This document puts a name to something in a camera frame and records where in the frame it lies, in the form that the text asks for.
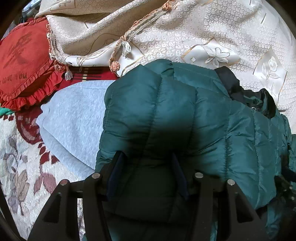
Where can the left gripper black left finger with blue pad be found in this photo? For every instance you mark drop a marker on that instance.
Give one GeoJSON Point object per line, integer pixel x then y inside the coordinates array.
{"type": "Point", "coordinates": [58, 219]}

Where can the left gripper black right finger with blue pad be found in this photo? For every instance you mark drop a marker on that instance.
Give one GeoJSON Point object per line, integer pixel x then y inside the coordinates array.
{"type": "Point", "coordinates": [207, 206]}

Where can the dark green puffer jacket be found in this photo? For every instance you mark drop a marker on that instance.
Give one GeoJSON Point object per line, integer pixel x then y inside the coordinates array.
{"type": "Point", "coordinates": [166, 111]}

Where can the floral red white blanket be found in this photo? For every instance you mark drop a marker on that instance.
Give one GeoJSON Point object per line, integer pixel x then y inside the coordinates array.
{"type": "Point", "coordinates": [29, 172]}

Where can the light blue folded garment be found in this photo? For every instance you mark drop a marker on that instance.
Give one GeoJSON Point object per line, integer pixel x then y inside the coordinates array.
{"type": "Point", "coordinates": [71, 124]}

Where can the green cloth garment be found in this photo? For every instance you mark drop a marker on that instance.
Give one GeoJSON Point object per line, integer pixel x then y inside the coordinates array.
{"type": "Point", "coordinates": [5, 111]}

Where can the red heart-shaped ruffled pillow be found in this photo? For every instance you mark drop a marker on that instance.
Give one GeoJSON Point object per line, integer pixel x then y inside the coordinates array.
{"type": "Point", "coordinates": [28, 74]}

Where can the beige embroidered curtain fabric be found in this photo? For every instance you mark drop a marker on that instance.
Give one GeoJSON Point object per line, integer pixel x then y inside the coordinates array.
{"type": "Point", "coordinates": [249, 37]}

